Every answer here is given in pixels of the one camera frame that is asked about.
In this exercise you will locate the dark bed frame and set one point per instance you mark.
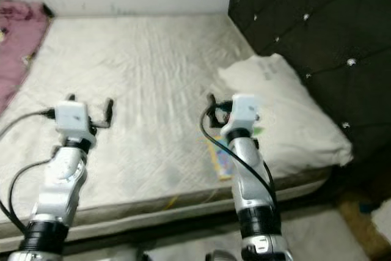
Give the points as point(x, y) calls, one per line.
point(159, 227)

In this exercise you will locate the white pillow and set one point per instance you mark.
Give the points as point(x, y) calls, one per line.
point(299, 120)

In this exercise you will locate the yellow framed puzzle board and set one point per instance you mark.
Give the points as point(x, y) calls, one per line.
point(220, 162)

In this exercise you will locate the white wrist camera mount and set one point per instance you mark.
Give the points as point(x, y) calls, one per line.
point(73, 117)
point(244, 109)

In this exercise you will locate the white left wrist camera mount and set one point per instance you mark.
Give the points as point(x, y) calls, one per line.
point(73, 117)

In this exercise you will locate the grey robot left leg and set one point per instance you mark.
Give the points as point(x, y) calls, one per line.
point(127, 256)

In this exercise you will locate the white object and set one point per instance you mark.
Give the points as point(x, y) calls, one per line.
point(383, 215)

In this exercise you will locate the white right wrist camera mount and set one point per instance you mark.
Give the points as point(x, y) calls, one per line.
point(244, 109)

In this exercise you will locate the purple cartoon print blanket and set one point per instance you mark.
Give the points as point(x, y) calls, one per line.
point(15, 47)

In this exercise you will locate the grey robot leg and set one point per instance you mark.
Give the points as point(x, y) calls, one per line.
point(127, 256)
point(217, 257)

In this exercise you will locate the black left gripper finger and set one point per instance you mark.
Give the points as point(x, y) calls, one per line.
point(110, 113)
point(72, 98)

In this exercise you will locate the brown wooden object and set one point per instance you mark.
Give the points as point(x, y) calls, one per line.
point(357, 224)

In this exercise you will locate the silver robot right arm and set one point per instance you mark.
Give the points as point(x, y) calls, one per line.
point(250, 181)

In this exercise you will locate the dark tufted headboard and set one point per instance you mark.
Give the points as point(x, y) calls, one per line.
point(324, 16)

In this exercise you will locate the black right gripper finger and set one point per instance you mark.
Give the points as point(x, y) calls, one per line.
point(211, 102)

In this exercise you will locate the white quilted mattress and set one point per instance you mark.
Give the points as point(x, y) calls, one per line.
point(146, 65)

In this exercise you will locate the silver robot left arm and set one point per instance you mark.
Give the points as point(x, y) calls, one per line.
point(58, 194)

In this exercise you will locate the grey robot right leg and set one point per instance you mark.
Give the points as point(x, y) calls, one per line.
point(217, 257)

